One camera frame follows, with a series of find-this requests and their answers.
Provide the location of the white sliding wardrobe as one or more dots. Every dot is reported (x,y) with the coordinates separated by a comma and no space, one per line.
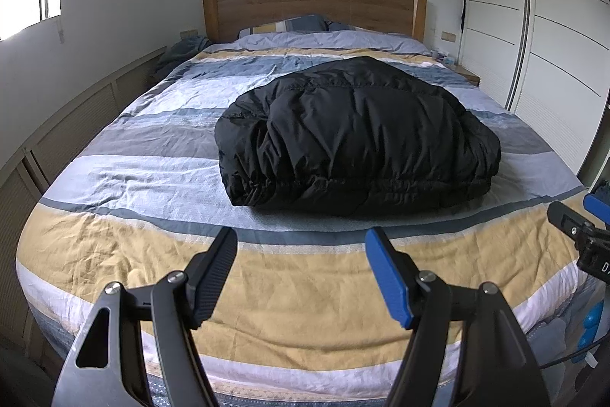
(557,30)

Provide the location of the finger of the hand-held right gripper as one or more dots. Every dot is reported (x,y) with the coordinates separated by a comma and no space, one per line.
(567,221)
(600,206)

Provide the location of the blue pillow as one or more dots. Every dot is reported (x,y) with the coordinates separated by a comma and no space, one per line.
(339,26)

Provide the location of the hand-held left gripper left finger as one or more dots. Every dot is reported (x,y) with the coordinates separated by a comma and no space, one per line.
(214,273)

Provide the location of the beige wall socket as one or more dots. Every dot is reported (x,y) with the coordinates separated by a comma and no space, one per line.
(189,33)

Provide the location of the person's right hand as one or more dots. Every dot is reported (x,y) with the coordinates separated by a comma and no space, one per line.
(593,326)

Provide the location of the wooden bed headboard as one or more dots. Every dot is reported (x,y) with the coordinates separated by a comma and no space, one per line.
(309,6)

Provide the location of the striped duvet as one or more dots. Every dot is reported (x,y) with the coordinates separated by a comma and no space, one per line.
(143,178)

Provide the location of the grey-blue blanket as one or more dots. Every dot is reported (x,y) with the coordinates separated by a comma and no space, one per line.
(183,52)

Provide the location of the black puffer jacket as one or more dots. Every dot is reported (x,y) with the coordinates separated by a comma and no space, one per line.
(357,135)

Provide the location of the beige wall switch plate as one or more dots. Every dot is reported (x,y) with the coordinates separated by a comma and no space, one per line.
(448,36)

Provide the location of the low beige wall cabinet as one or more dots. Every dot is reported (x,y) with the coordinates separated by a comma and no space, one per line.
(71,125)

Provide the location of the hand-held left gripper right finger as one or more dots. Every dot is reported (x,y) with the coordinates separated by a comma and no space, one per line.
(388,278)

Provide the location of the wooden nightstand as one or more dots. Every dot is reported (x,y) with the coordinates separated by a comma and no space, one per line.
(469,75)

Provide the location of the striped pillow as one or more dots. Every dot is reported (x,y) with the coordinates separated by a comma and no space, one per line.
(295,24)

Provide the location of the blue white tissue pack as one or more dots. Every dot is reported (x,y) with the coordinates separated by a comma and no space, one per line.
(446,59)

